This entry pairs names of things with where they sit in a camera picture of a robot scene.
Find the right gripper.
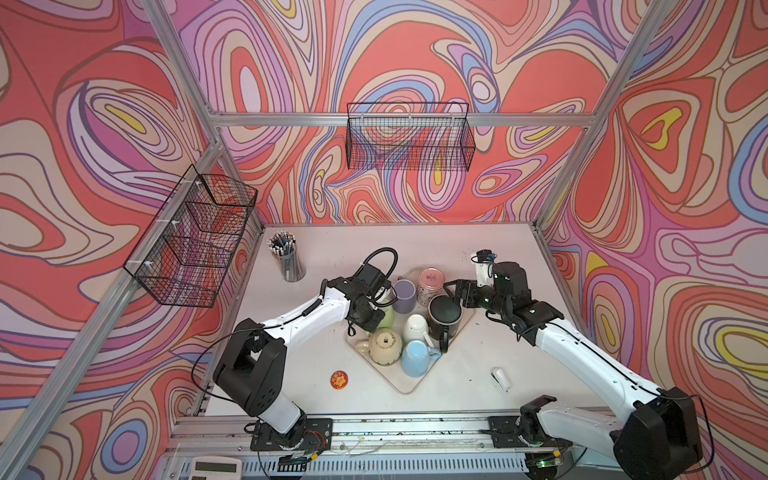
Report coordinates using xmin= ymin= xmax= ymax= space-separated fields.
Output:
xmin=442 ymin=279 xmax=510 ymax=317

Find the light green mug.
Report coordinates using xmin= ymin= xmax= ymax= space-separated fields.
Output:
xmin=377 ymin=306 xmax=395 ymax=329

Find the cream round mug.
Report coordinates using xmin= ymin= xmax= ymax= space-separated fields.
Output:
xmin=354 ymin=328 xmax=404 ymax=366

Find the black mug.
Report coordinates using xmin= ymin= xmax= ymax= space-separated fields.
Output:
xmin=428 ymin=295 xmax=462 ymax=353

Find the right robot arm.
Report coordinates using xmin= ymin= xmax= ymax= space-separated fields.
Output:
xmin=443 ymin=260 xmax=704 ymax=479

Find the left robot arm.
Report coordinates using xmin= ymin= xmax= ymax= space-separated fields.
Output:
xmin=212 ymin=264 xmax=392 ymax=443

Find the purple mug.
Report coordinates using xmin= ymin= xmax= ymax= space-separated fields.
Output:
xmin=393 ymin=278 xmax=417 ymax=314

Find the white mug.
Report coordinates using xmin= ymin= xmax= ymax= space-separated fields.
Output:
xmin=402 ymin=314 xmax=434 ymax=348

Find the pink patterned mug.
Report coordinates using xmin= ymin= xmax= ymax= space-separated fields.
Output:
xmin=417 ymin=267 xmax=445 ymax=306

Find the light blue mug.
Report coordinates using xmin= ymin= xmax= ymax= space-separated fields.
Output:
xmin=400 ymin=340 xmax=442 ymax=378

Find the beige plastic tray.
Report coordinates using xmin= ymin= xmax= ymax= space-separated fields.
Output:
xmin=345 ymin=267 xmax=445 ymax=395

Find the metal pen holder cup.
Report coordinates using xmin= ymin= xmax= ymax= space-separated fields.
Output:
xmin=268 ymin=231 xmax=305 ymax=283

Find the small white object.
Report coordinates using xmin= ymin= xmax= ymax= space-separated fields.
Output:
xmin=491 ymin=367 xmax=512 ymax=392

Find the white device with display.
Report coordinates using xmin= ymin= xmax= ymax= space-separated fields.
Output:
xmin=189 ymin=456 xmax=243 ymax=480

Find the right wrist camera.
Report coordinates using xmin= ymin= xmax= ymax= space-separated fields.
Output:
xmin=472 ymin=249 xmax=496 ymax=286

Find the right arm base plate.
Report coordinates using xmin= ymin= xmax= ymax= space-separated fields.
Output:
xmin=481 ymin=415 xmax=573 ymax=450

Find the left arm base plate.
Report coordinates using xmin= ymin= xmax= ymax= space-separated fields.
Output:
xmin=250 ymin=416 xmax=334 ymax=454

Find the black wire basket back wall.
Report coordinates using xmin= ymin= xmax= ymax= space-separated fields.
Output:
xmin=345 ymin=100 xmax=476 ymax=172

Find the black wire basket wall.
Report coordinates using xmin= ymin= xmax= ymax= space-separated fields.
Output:
xmin=345 ymin=100 xmax=476 ymax=172
xmin=123 ymin=166 xmax=258 ymax=308

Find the black wire basket left wall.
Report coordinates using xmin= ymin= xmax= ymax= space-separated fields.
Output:
xmin=123 ymin=166 xmax=258 ymax=308

